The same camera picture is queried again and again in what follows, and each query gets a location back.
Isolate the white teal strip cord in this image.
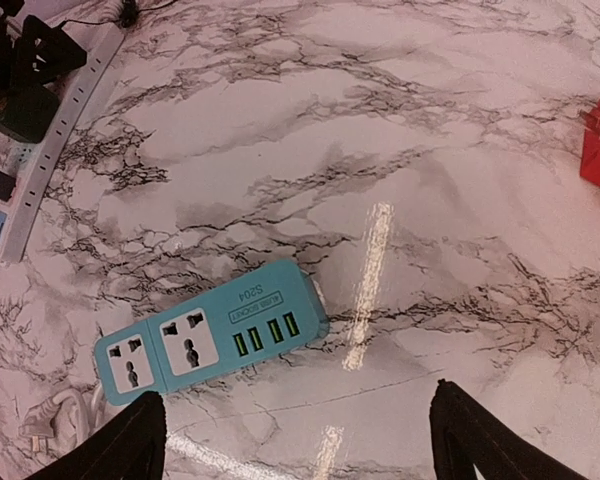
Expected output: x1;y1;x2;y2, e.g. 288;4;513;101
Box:
18;384;106;456

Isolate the dark green cube adapter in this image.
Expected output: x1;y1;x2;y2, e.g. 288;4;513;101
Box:
0;85;60;144

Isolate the teal power strip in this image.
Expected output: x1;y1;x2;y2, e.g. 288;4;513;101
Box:
94;259;329;406

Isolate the white long power strip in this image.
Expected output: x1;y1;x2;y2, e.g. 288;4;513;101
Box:
0;24;124;264

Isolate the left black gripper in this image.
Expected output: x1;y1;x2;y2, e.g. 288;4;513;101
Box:
0;1;87;95

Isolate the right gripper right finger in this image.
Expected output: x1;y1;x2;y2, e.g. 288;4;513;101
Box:
429;379;582;480

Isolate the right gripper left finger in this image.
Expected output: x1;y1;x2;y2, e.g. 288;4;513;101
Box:
31;391;166;480

